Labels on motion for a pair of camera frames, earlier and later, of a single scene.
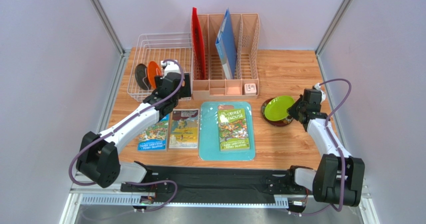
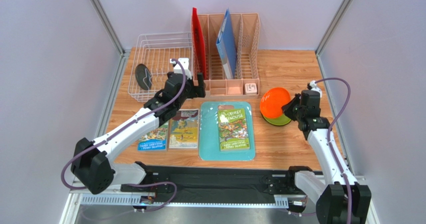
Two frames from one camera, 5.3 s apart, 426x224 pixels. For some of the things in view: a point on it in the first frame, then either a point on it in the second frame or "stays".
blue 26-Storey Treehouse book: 154,138 stays
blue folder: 226,47 stays
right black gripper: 296,109 stays
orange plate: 153,70 -> 273,100
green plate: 276,109 -> 281,120
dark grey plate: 142,76 stays
